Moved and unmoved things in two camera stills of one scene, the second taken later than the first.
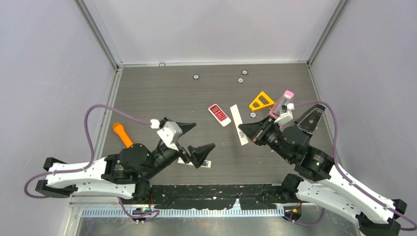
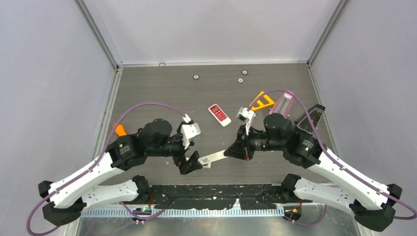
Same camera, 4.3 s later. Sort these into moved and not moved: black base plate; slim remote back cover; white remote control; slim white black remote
Moved: slim remote back cover
Not moved: slim white black remote; black base plate; white remote control
